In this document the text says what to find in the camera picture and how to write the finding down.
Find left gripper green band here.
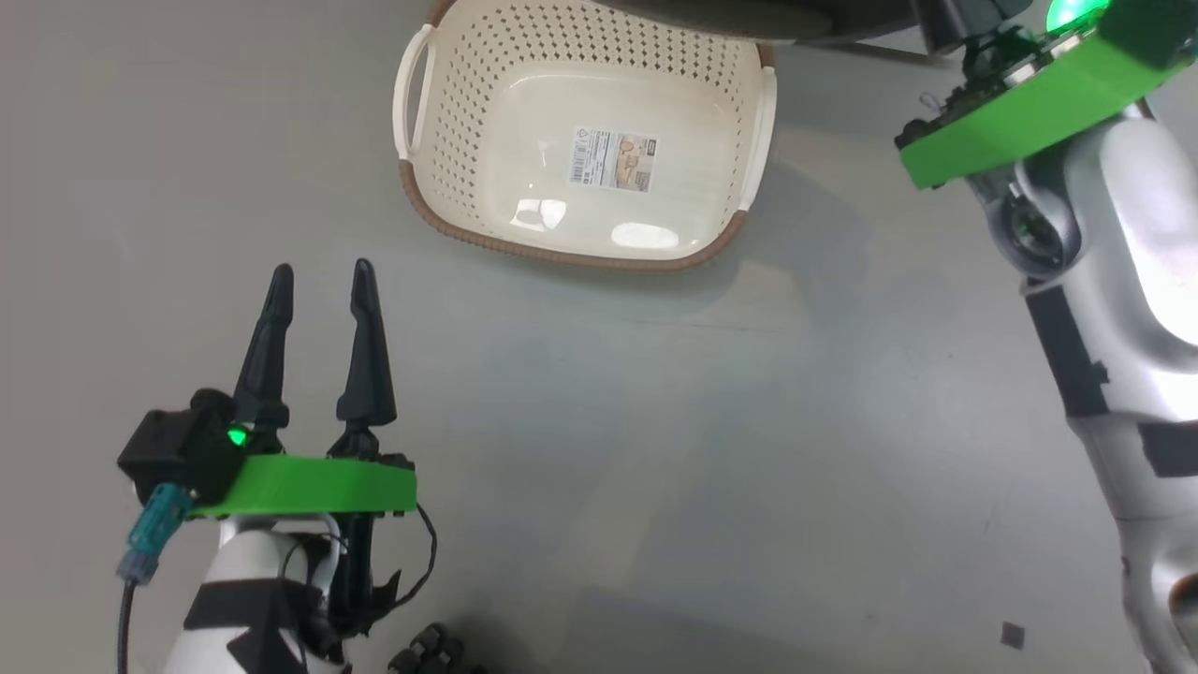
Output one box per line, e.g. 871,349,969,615
190,258,419,519

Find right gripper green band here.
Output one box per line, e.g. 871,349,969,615
896,0,1198,192

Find dark round washing machine door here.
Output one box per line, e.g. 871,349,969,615
599,0,937,46

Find cream perforated laundry basket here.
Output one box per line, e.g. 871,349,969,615
392,0,779,273

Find white barcode sticker in basket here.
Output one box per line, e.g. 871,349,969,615
568,125,660,194

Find thin black left gripper cable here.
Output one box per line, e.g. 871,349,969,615
373,504,439,621

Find black cable with teal connector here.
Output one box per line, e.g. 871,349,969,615
115,481,194,674

